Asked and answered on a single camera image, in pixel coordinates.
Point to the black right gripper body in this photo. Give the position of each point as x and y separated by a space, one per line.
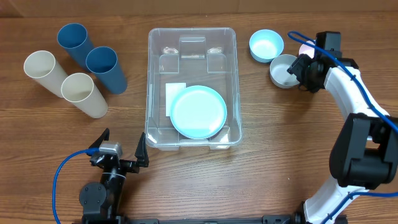
301 68

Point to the beige cup left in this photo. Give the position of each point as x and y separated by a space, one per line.
43 67

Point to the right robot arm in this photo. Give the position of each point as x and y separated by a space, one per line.
364 155

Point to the light blue plate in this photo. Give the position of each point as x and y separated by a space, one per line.
198 112

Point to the dark blue cup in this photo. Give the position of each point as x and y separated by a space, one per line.
75 40
103 62

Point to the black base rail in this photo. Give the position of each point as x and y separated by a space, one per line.
266 219

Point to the pink bowl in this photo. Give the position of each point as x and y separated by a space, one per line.
307 50

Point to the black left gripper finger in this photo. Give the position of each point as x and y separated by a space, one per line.
103 137
141 152

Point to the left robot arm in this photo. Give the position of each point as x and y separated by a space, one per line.
100 200

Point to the beige cup front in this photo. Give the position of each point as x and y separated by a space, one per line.
80 90

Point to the grey bowl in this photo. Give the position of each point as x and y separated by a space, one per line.
279 74

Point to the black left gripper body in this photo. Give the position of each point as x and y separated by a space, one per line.
132 166

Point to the clear plastic storage bin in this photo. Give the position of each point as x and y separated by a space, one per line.
195 56

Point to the dark blue cup front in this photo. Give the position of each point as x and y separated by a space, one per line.
103 62

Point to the beige cup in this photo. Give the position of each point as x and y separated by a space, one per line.
43 67
80 90

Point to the dark blue cup rear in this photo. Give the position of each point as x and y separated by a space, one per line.
75 40

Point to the light blue bowl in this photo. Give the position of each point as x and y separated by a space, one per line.
265 45

